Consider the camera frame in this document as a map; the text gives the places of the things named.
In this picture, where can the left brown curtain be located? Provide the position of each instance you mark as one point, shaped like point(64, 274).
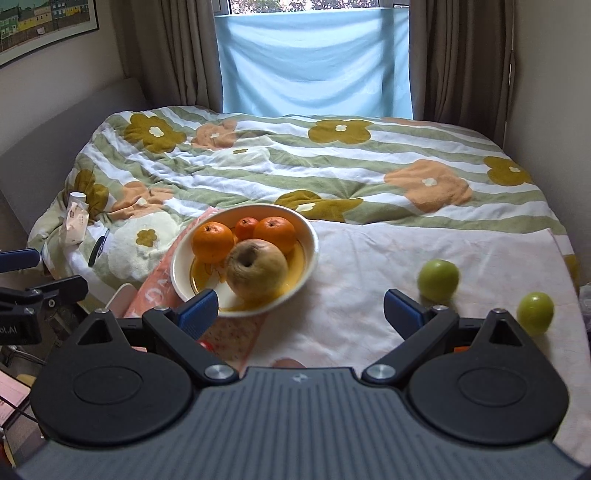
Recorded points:
point(170, 48)

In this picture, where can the brown kiwi fruit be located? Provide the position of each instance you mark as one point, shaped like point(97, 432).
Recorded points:
point(287, 363)

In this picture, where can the red cherry tomato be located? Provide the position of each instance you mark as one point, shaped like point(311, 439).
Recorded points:
point(206, 345)

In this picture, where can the cream duck-print bowl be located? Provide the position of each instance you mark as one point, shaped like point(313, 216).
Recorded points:
point(190, 276)

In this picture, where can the large orange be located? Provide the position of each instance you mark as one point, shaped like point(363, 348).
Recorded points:
point(211, 242)

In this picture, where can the floral striped quilt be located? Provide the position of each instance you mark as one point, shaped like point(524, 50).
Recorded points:
point(148, 174)

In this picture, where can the brown curtain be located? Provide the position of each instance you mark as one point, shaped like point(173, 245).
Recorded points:
point(461, 63)
point(170, 48)

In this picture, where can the wrinkled russet apple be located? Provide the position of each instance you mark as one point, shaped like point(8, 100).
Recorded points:
point(255, 270)

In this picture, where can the green apple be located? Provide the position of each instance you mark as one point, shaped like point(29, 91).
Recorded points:
point(438, 280)
point(535, 313)

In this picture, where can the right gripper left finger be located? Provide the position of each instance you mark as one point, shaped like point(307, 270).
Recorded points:
point(175, 332)

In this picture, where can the framed wall picture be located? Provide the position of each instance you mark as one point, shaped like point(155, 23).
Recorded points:
point(27, 26)

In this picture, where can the white tray cloth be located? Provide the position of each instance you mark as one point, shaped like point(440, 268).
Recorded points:
point(337, 318)

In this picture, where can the light blue window sheet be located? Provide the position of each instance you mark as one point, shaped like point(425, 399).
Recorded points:
point(352, 62)

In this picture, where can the small white pink carton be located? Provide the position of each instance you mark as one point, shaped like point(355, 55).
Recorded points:
point(76, 219)

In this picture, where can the right brown curtain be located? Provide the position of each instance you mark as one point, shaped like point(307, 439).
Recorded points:
point(461, 63)

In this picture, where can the small mandarin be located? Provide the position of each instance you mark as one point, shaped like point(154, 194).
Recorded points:
point(245, 227)

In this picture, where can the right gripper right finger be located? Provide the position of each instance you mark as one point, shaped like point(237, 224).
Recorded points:
point(424, 332)

